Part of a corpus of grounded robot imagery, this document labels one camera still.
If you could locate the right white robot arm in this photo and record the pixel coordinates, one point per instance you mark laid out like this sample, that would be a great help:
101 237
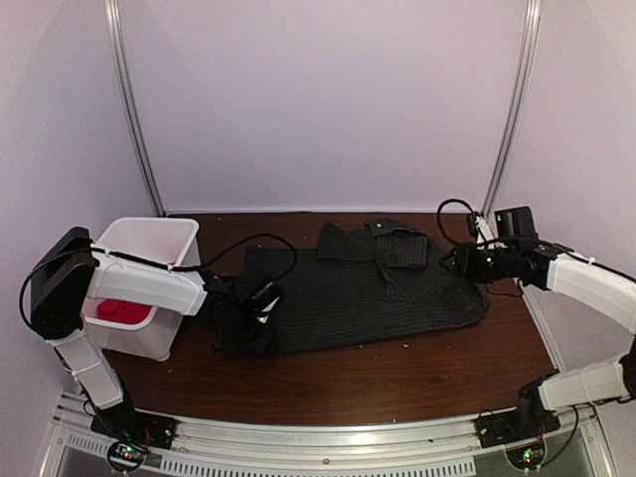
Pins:
516 251

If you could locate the round circuit board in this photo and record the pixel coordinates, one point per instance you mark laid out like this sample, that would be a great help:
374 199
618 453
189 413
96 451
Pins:
125 457
526 457

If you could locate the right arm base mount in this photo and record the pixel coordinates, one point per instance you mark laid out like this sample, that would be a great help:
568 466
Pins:
528 420

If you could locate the white plastic laundry bin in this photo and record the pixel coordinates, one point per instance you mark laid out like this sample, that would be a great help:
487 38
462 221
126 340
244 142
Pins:
138 269

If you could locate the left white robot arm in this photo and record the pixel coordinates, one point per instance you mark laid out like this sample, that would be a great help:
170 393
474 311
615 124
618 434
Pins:
52 295

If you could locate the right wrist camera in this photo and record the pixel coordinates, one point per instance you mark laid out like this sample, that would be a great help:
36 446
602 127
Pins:
481 228

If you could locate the dark pinstriped shirt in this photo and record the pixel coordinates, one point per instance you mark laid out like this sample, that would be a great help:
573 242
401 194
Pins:
380 282

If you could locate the left aluminium frame post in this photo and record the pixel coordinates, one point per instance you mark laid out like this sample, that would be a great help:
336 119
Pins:
130 108

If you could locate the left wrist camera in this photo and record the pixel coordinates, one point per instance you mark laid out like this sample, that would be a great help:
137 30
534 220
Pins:
263 316

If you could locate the right aluminium frame post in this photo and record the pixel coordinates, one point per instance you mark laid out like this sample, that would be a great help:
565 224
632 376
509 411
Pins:
525 64

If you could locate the front aluminium rail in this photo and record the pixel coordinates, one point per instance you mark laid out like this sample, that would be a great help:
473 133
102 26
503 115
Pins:
439 447

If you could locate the right round circuit board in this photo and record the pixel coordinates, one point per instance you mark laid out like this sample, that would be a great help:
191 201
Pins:
526 457

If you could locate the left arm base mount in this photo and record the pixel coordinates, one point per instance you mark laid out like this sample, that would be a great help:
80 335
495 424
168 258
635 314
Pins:
127 424

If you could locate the red garment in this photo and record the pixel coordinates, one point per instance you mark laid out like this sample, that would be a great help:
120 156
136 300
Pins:
122 312

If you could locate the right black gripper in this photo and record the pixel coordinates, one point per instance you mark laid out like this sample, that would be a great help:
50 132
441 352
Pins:
465 265

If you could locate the aluminium frame post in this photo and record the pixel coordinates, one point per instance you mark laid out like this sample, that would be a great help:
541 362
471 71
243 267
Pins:
525 64
130 108

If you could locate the left round circuit board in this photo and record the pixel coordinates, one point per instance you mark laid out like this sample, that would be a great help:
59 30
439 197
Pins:
125 457

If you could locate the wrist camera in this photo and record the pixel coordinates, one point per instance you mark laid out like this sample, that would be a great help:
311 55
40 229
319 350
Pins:
481 228
263 316

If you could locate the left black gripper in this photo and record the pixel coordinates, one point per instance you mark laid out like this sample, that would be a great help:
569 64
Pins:
265 345

